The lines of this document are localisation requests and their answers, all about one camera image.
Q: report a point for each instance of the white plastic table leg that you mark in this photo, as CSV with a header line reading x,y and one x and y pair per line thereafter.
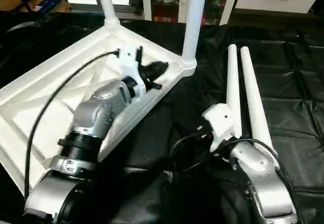
x,y
192,21
106,3
255,97
233,77

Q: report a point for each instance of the white plastic table top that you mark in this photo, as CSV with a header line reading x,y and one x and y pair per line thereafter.
x,y
50,92

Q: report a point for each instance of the black mat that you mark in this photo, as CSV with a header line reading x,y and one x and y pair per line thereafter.
x,y
283,82

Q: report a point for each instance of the blue box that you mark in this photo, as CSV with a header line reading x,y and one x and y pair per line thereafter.
x,y
53,1

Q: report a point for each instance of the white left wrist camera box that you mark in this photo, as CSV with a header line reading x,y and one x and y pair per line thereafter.
x,y
130,64

